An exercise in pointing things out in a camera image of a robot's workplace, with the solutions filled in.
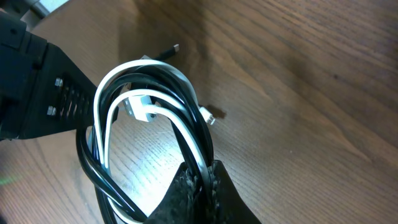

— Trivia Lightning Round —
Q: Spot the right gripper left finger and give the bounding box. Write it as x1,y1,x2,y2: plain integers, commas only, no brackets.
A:
146,162,205,224

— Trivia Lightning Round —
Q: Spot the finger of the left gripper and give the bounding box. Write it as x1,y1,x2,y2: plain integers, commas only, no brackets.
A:
18,42,119,140

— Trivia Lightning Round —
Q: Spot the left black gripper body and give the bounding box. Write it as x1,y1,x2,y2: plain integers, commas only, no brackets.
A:
1,12,48,140

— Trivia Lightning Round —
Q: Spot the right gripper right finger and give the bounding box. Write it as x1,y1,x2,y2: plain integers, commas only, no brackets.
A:
206,160,261,224

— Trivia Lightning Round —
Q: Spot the white usb cable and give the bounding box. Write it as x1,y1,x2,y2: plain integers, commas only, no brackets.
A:
92,58,216,224

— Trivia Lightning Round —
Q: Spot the black usb cable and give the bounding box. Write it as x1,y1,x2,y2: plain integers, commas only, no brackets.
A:
75,43,215,224

